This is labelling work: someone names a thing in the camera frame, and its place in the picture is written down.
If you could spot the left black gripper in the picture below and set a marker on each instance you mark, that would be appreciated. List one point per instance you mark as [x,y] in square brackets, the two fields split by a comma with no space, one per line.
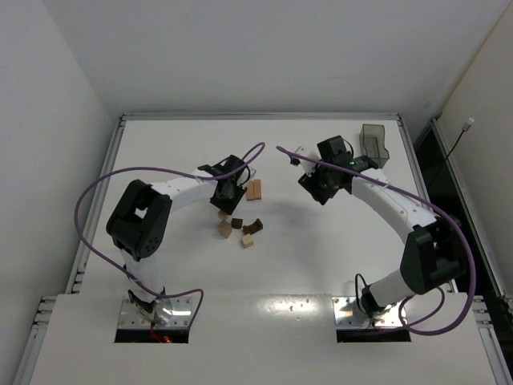
[228,201]

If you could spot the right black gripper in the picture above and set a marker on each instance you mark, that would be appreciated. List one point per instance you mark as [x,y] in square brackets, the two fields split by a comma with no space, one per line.
[313,188]

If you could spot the smoky transparent plastic bin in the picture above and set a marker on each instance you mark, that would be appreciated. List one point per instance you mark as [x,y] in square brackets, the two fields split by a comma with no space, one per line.
[373,143]

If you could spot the long light wood block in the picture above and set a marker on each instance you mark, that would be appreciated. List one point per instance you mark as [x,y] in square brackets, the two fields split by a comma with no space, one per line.
[250,195]

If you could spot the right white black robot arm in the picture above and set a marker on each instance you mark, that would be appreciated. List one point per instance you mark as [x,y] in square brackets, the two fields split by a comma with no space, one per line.
[433,253]

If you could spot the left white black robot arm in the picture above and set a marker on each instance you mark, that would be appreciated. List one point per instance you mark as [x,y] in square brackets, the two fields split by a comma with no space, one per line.
[139,220]

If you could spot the dark wood small block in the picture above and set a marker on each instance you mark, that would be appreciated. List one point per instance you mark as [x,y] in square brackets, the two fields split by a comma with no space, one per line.
[236,223]

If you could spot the light wood hexagonal block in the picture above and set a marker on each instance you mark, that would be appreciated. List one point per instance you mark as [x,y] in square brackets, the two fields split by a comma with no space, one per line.
[225,229]

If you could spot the dark wood arch block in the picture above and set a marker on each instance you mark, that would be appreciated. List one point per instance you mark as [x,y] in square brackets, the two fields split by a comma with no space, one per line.
[255,227]

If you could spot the light wood small cube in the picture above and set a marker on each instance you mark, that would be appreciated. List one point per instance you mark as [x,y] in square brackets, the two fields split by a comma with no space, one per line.
[247,241]

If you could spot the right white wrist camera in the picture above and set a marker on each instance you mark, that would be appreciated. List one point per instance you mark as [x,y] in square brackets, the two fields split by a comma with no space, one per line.
[307,152]

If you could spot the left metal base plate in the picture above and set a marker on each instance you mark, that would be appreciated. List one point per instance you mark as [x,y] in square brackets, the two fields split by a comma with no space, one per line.
[169,314]

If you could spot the metal base plate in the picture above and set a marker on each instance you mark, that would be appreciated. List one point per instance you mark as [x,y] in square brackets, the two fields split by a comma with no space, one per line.
[348,316]
[169,314]

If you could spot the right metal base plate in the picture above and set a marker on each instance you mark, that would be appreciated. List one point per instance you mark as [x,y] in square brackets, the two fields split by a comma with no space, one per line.
[348,316]

